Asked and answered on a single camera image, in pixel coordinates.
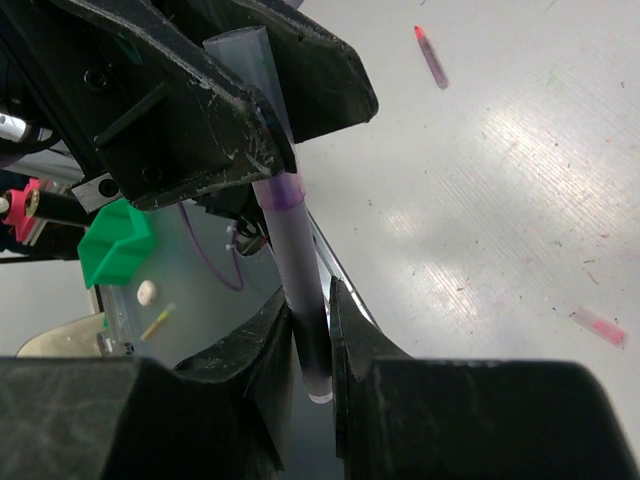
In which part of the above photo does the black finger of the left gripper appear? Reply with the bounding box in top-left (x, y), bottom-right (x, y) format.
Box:
top-left (9, 1), bottom-right (295, 210)

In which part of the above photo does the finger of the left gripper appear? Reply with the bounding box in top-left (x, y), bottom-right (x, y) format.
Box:
top-left (235, 1), bottom-right (379, 143)

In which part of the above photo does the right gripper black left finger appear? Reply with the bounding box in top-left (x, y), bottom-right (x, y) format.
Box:
top-left (1, 293), bottom-right (294, 479)

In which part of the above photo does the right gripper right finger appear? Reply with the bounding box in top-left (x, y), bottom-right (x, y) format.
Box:
top-left (329, 279), bottom-right (638, 479)

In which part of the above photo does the purple-tinted pen cap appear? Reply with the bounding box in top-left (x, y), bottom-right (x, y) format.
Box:
top-left (203, 26), bottom-right (298, 179)

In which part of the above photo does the red pen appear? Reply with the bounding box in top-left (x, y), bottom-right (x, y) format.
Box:
top-left (414, 25), bottom-right (449, 90)

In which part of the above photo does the red pen cap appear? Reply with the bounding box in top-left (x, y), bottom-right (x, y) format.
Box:
top-left (570, 307), bottom-right (627, 348)

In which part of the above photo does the yellow stick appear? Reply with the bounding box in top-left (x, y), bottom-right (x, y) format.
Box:
top-left (140, 303), bottom-right (176, 341)

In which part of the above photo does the green plastic bin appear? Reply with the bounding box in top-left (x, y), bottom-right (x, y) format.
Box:
top-left (77, 199), bottom-right (156, 288)

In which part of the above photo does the small white round object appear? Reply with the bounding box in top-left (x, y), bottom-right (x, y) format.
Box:
top-left (136, 280), bottom-right (158, 307)

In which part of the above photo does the pink black tool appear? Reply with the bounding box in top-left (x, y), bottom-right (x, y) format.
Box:
top-left (1, 178), bottom-right (96, 246)

